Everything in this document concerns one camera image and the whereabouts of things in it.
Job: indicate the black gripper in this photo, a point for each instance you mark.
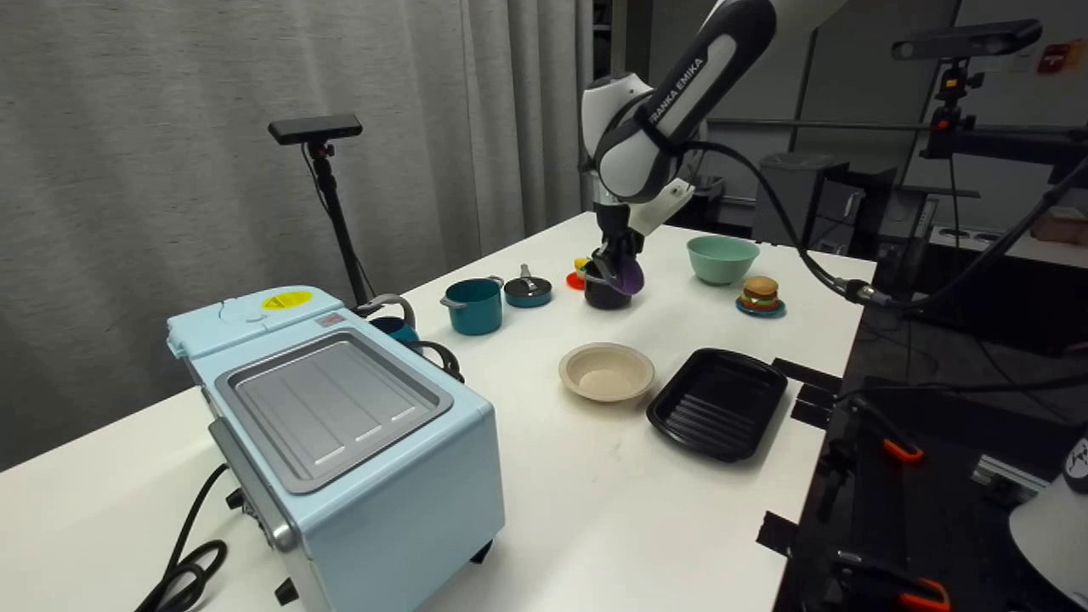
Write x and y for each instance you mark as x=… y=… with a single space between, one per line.
x=617 y=230

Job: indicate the purple round toy object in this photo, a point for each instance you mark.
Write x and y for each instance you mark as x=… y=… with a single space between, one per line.
x=629 y=277

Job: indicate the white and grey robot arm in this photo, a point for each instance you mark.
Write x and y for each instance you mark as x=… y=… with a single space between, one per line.
x=666 y=103

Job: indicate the teal ceramic bowl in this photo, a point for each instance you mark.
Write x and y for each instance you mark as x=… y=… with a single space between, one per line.
x=723 y=259

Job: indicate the beige shallow bowl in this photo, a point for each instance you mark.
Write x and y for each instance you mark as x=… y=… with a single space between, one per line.
x=608 y=376

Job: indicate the white dome object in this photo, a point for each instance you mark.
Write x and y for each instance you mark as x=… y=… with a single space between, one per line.
x=1055 y=531

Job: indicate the small dark teal lid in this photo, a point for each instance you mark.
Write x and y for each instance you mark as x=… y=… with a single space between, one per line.
x=528 y=293

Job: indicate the toy hamburger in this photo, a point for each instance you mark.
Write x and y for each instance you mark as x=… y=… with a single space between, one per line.
x=759 y=290

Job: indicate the small blue plate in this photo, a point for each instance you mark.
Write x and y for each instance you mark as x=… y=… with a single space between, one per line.
x=759 y=311

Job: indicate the teal toy pot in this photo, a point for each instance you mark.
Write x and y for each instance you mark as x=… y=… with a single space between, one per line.
x=474 y=307

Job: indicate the black ridged plastic tray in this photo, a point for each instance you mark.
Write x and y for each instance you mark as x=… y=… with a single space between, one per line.
x=714 y=405

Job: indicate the dark grey cabinet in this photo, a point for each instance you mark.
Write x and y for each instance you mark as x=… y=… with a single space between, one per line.
x=810 y=198

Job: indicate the teal mug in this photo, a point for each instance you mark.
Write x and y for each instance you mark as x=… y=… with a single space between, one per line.
x=396 y=333

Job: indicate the black tape strip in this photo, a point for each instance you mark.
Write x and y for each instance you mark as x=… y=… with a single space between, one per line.
x=783 y=531

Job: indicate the light blue toaster oven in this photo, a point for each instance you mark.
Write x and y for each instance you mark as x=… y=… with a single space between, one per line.
x=374 y=513

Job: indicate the grey curtain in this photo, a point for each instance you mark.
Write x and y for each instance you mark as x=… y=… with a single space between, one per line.
x=136 y=206

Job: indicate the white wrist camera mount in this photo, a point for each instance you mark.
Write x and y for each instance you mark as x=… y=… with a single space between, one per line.
x=664 y=206

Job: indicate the black camera stand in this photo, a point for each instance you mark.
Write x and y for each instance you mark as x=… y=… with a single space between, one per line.
x=337 y=222

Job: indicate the black stereo camera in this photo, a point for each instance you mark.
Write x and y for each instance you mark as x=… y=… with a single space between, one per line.
x=315 y=128
x=965 y=38

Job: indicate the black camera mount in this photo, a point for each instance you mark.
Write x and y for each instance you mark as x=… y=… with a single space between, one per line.
x=954 y=98

